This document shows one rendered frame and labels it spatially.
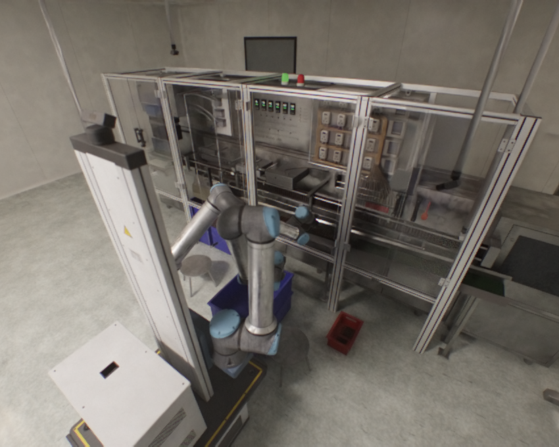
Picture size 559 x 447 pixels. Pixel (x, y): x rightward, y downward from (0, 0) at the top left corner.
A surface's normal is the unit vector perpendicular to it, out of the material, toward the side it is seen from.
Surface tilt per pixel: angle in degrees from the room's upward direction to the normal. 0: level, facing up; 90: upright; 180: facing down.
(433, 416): 0
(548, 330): 90
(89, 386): 0
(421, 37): 90
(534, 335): 90
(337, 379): 0
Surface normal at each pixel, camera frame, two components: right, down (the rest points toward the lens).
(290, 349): 0.00, -0.83
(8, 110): 0.83, 0.31
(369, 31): -0.55, 0.47
